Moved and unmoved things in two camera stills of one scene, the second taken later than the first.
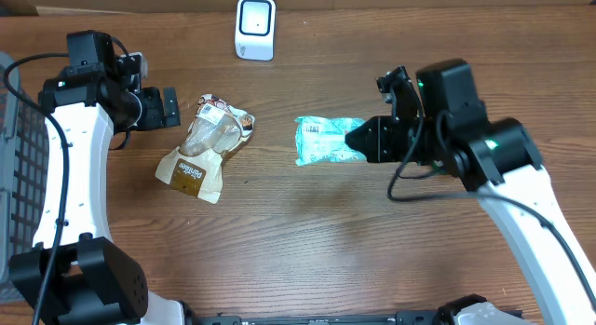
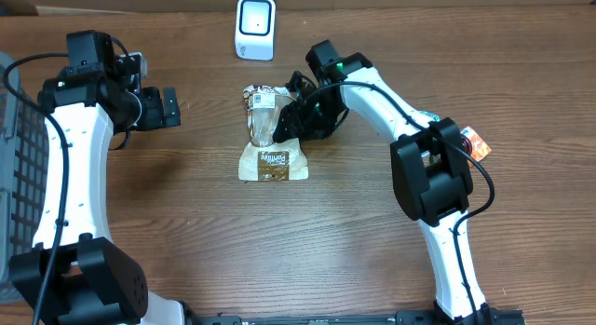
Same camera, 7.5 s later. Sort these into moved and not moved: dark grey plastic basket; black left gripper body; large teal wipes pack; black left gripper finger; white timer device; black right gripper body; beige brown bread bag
Moved: beige brown bread bag; large teal wipes pack; black right gripper body
Not moved: black left gripper body; white timer device; dark grey plastic basket; black left gripper finger
